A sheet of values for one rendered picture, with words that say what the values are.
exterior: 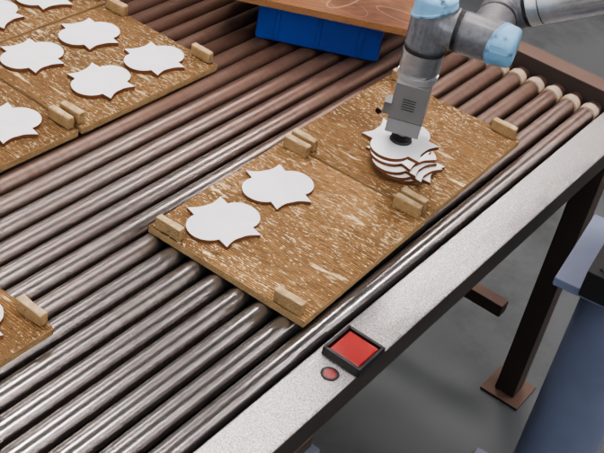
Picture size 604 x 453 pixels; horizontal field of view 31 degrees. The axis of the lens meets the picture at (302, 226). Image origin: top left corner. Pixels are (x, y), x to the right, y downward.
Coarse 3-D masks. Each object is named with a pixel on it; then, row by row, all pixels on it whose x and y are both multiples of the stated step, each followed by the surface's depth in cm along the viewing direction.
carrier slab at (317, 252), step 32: (256, 160) 215; (288, 160) 217; (224, 192) 205; (320, 192) 210; (352, 192) 211; (288, 224) 200; (320, 224) 202; (352, 224) 203; (384, 224) 205; (416, 224) 207; (192, 256) 190; (224, 256) 190; (256, 256) 191; (288, 256) 193; (320, 256) 194; (352, 256) 196; (384, 256) 198; (256, 288) 185; (288, 288) 186; (320, 288) 187
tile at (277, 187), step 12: (276, 168) 212; (252, 180) 208; (264, 180) 209; (276, 180) 209; (288, 180) 210; (300, 180) 210; (252, 192) 205; (264, 192) 205; (276, 192) 206; (288, 192) 207; (300, 192) 207; (264, 204) 204; (276, 204) 203; (288, 204) 204
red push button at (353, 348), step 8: (344, 336) 180; (352, 336) 180; (336, 344) 178; (344, 344) 178; (352, 344) 179; (360, 344) 179; (368, 344) 179; (344, 352) 177; (352, 352) 177; (360, 352) 177; (368, 352) 178; (352, 360) 176; (360, 360) 176
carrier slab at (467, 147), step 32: (384, 96) 243; (320, 128) 228; (352, 128) 230; (448, 128) 236; (480, 128) 239; (320, 160) 219; (352, 160) 220; (448, 160) 226; (480, 160) 228; (384, 192) 213; (416, 192) 215; (448, 192) 217
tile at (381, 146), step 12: (384, 120) 208; (372, 132) 204; (384, 132) 205; (420, 132) 207; (372, 144) 201; (384, 144) 202; (420, 144) 204; (432, 144) 204; (384, 156) 199; (396, 156) 199; (408, 156) 200; (420, 156) 201
